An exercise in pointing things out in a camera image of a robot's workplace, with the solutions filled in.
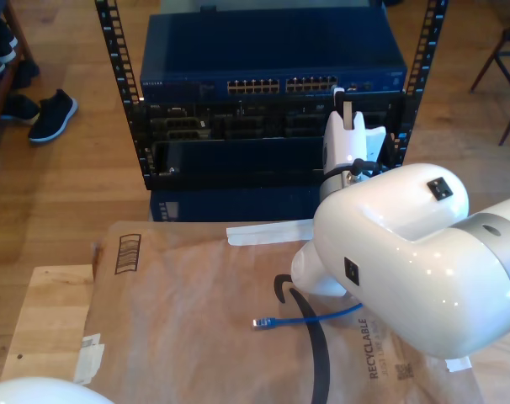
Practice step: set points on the black server unit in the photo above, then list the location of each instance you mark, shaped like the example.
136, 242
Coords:
259, 110

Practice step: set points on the black chassis blue panel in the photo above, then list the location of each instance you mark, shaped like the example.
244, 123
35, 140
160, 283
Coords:
238, 155

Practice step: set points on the long white tape strip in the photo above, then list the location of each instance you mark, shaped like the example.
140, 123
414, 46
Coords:
263, 235

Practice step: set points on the dark metal chair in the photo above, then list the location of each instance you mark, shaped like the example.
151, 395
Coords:
504, 46

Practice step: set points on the brown packing paper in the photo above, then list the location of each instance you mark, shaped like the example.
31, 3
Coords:
175, 315

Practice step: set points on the short white tape piece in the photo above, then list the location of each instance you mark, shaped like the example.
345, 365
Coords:
459, 365

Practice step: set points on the black sneaker white sole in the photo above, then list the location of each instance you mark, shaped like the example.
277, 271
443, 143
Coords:
53, 118

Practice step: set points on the dark shoe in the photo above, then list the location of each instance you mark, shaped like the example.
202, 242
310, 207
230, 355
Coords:
28, 73

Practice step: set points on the white paper label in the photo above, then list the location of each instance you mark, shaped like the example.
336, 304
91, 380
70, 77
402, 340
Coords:
88, 357

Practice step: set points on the wooden shoe rack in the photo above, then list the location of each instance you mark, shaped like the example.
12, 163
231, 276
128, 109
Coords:
21, 29

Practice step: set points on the blue network switch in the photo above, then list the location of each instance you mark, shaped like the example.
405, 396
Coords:
272, 46

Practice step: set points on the black rack frame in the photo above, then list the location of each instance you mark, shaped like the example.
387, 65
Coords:
116, 50

